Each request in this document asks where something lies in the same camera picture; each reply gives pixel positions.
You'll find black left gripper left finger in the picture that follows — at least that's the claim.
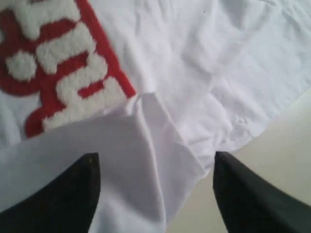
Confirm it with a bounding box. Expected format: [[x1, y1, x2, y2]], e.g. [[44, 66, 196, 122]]
[[0, 153, 101, 233]]

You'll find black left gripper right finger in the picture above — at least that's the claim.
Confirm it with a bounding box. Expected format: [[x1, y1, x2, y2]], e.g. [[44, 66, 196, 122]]
[[213, 151, 311, 233]]

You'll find white t-shirt with red lettering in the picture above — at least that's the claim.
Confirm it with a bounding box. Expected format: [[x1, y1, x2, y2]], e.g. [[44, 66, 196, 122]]
[[0, 0, 311, 233]]

